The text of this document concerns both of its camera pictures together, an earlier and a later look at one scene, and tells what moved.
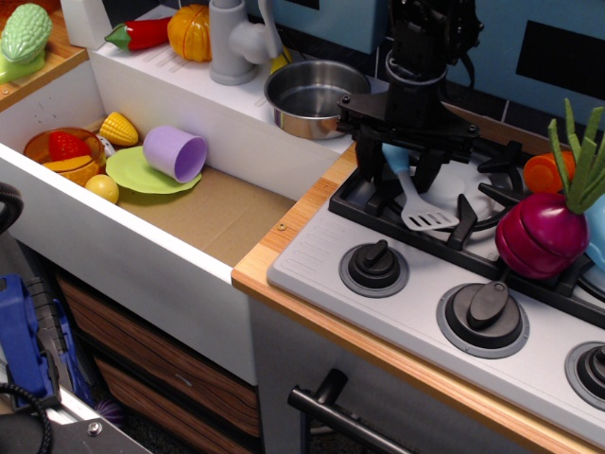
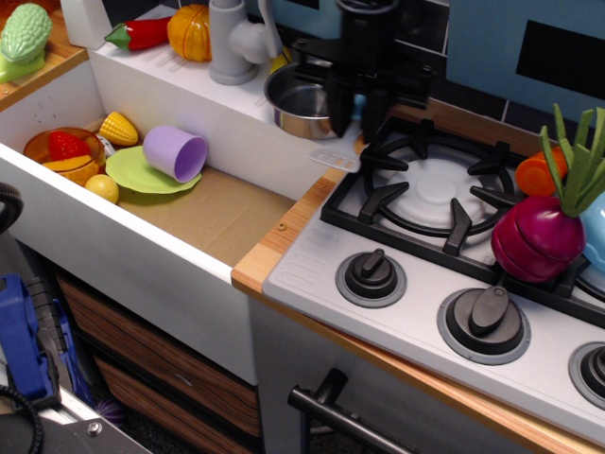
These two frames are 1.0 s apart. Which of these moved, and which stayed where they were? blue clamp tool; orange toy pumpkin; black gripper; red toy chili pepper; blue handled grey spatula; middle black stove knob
Moved: black gripper; blue handled grey spatula
Stayed: red toy chili pepper; orange toy pumpkin; middle black stove knob; blue clamp tool
